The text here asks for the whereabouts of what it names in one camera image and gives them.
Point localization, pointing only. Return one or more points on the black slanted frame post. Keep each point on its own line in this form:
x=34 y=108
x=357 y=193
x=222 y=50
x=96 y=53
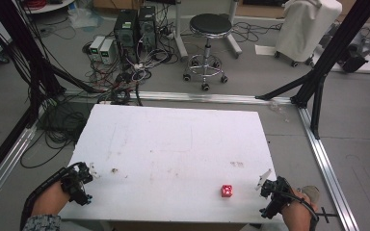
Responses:
x=337 y=48

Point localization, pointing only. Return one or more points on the large black computer tower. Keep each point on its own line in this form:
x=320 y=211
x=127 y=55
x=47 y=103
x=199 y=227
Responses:
x=126 y=32

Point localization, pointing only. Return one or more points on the red cube with white dots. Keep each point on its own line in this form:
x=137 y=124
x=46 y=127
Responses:
x=226 y=191

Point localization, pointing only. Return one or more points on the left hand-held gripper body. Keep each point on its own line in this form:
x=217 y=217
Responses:
x=77 y=184

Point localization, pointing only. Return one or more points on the black upright frame strut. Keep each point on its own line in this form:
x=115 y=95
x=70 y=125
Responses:
x=318 y=106

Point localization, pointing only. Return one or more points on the grey floor machine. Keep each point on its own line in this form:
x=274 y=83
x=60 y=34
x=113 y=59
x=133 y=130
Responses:
x=356 y=51

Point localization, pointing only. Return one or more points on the aluminium floor rail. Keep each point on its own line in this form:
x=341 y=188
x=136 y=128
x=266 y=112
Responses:
x=6 y=166
x=327 y=170
x=205 y=97

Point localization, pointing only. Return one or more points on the black round stool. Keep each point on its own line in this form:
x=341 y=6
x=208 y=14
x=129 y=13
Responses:
x=210 y=25

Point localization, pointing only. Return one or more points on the grey round object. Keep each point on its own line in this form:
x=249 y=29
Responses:
x=312 y=192

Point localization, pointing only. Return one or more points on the white power supply unit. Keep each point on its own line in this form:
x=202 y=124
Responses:
x=95 y=48
x=107 y=52

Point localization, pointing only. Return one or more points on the person's left hand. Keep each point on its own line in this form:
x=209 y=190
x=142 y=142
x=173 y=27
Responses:
x=49 y=199

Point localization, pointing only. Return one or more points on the white desk leg frame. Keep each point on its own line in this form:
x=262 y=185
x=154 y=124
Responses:
x=180 y=35

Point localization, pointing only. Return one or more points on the slim black computer tower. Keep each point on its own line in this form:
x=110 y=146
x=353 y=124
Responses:
x=147 y=27

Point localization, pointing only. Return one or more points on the clear plastic bag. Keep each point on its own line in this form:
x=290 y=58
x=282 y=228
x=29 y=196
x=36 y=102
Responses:
x=83 y=17

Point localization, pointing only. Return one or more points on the round white table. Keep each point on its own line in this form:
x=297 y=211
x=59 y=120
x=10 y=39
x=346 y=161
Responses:
x=49 y=6

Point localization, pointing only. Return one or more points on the white covered cart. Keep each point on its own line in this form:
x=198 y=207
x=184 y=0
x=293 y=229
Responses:
x=305 y=29

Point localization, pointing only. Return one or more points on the person's right hand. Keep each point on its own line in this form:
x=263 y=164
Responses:
x=297 y=215

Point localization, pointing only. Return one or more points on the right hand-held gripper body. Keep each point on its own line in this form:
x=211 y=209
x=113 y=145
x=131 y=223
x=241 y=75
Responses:
x=277 y=195

